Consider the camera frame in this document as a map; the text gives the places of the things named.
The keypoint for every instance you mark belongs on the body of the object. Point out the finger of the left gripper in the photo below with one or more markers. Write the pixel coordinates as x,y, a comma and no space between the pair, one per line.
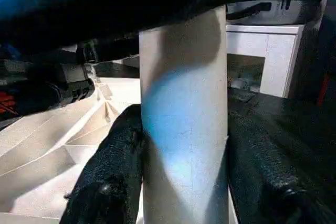
131,3

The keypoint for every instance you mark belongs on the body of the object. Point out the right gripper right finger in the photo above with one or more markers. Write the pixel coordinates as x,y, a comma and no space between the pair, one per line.
262,176

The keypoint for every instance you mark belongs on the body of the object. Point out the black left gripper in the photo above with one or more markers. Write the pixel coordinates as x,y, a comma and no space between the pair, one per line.
52,77

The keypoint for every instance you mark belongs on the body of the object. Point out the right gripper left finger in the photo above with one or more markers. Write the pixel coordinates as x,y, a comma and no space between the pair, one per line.
105,176

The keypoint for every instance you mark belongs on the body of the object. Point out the white plastic table top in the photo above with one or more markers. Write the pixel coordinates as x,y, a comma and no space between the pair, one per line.
52,142

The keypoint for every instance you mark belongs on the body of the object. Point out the white table leg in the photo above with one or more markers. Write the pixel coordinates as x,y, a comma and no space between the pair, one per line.
183,103

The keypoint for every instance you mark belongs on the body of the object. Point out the white glass-door cabinet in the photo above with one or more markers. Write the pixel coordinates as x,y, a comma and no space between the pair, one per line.
262,43

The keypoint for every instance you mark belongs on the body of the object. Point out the black cabinet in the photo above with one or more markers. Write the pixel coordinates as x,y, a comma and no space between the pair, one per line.
320,51

